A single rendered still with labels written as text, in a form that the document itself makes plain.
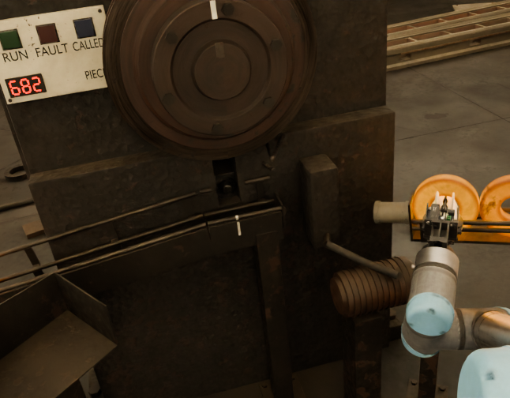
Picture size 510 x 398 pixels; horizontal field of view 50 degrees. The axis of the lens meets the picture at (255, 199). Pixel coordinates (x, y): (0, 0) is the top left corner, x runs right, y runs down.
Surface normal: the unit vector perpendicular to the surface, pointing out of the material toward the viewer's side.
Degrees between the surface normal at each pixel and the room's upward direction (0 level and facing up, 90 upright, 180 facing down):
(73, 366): 5
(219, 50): 90
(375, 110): 0
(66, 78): 90
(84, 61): 90
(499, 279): 0
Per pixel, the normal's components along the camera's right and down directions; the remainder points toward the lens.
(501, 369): -0.13, -0.78
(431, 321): -0.32, 0.66
